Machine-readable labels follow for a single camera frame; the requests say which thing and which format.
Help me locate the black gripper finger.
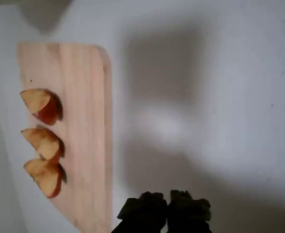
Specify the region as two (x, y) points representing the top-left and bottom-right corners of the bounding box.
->
(168, 189), (213, 233)
(111, 191), (168, 233)

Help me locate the apple slice with red skin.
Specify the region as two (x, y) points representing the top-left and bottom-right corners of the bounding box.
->
(20, 127), (65, 165)
(19, 88), (64, 126)
(23, 158), (67, 199)

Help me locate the wooden cutting board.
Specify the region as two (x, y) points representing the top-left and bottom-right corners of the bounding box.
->
(16, 41), (113, 233)

